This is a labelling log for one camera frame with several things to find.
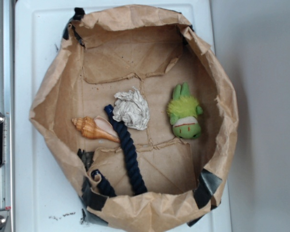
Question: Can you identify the orange conch seashell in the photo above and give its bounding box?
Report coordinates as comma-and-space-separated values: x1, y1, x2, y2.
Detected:
72, 116, 120, 143

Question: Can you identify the aluminium frame rail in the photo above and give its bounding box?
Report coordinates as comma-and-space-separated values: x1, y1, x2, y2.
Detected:
0, 0, 15, 232

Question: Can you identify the crumpled white cloth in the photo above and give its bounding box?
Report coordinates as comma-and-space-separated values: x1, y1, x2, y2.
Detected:
113, 87, 150, 131

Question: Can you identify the brown paper bag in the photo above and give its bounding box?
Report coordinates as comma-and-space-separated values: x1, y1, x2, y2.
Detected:
29, 5, 239, 232

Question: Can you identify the green plush toy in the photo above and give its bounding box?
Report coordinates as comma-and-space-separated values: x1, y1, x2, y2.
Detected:
167, 82, 203, 139

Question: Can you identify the dark blue rope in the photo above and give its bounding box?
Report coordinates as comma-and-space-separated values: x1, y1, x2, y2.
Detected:
90, 104, 147, 197

